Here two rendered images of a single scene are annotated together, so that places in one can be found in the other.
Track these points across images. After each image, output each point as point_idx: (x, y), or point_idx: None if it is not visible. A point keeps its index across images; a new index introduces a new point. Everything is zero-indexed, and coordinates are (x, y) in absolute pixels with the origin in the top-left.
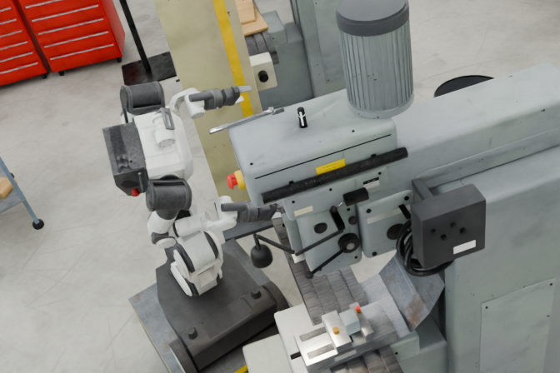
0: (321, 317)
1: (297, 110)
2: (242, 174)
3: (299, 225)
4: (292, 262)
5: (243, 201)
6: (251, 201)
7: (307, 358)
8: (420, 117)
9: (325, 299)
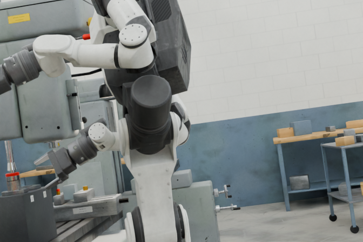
0: (83, 221)
1: None
2: (91, 10)
3: (71, 79)
4: (65, 235)
5: (80, 130)
6: (70, 143)
7: (116, 194)
8: None
9: (67, 226)
